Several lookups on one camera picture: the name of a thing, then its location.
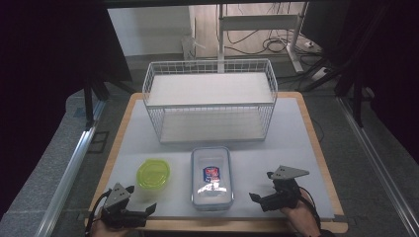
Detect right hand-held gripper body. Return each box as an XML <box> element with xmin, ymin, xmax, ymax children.
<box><xmin>261</xmin><ymin>165</ymin><xmax>310</xmax><ymax>212</ymax></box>

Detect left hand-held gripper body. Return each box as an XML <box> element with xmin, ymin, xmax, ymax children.
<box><xmin>100</xmin><ymin>182</ymin><xmax>149</xmax><ymax>230</ymax></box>

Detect yellow-green round lid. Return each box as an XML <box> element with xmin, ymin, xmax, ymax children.
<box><xmin>135</xmin><ymin>158</ymin><xmax>171</xmax><ymax>201</ymax></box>

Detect clear rectangular food container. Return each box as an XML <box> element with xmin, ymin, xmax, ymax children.
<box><xmin>190</xmin><ymin>146</ymin><xmax>235</xmax><ymax>211</ymax></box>

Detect white wire shelf rack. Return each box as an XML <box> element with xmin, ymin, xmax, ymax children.
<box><xmin>141</xmin><ymin>58</ymin><xmax>279</xmax><ymax>145</ymax></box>

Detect grey table mat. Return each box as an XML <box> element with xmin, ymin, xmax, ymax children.
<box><xmin>93</xmin><ymin>97</ymin><xmax>336</xmax><ymax>221</ymax></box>

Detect black metal stand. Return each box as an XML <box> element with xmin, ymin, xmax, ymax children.
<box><xmin>297</xmin><ymin>53</ymin><xmax>377</xmax><ymax>128</ymax></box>
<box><xmin>82</xmin><ymin>73</ymin><xmax>134</xmax><ymax>130</ymax></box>

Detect white power strip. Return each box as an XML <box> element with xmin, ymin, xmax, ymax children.
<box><xmin>310</xmin><ymin>66</ymin><xmax>331</xmax><ymax>82</ymax></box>

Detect white panel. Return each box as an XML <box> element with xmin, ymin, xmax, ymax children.
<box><xmin>108</xmin><ymin>6</ymin><xmax>196</xmax><ymax>57</ymax></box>

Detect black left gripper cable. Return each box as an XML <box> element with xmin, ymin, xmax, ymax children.
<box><xmin>85</xmin><ymin>189</ymin><xmax>112</xmax><ymax>236</ymax></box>

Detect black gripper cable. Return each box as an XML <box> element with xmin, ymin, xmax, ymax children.
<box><xmin>297</xmin><ymin>186</ymin><xmax>323</xmax><ymax>231</ymax></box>
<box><xmin>85</xmin><ymin>189</ymin><xmax>112</xmax><ymax>236</ymax></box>

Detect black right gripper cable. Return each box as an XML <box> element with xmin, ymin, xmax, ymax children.
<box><xmin>297</xmin><ymin>186</ymin><xmax>323</xmax><ymax>231</ymax></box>

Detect small black floor frame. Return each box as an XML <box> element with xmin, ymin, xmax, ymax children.
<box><xmin>87</xmin><ymin>130</ymin><xmax>110</xmax><ymax>154</ymax></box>

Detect aluminium rail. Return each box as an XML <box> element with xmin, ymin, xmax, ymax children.
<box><xmin>34</xmin><ymin>100</ymin><xmax>107</xmax><ymax>237</ymax></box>
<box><xmin>337</xmin><ymin>97</ymin><xmax>419</xmax><ymax>237</ymax></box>

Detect black floor cables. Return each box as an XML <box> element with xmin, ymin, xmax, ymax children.
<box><xmin>226</xmin><ymin>29</ymin><xmax>324</xmax><ymax>57</ymax></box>

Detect white metal desk frame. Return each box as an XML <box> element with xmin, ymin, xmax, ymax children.
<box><xmin>215</xmin><ymin>3</ymin><xmax>305</xmax><ymax>74</ymax></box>

